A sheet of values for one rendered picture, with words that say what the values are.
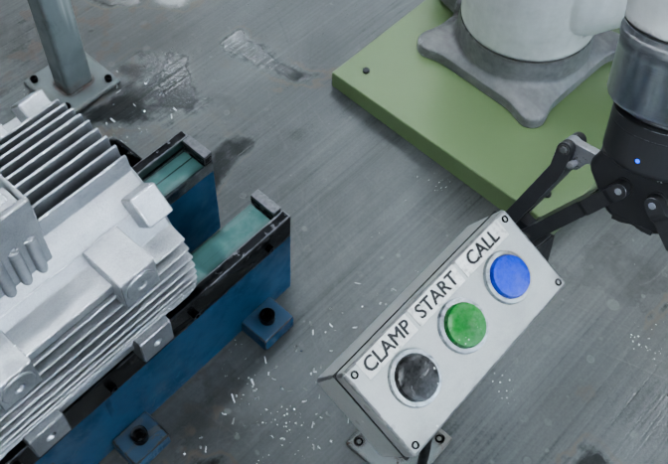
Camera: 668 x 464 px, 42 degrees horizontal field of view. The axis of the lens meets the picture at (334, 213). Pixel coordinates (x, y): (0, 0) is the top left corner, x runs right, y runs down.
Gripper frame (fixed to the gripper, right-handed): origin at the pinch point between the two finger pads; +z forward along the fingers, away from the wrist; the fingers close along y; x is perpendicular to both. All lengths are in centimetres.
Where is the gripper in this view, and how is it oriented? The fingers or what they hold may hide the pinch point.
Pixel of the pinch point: (601, 336)
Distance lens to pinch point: 74.0
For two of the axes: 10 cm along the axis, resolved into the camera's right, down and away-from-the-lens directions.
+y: -7.5, -4.1, 5.2
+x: -6.6, 3.8, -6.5
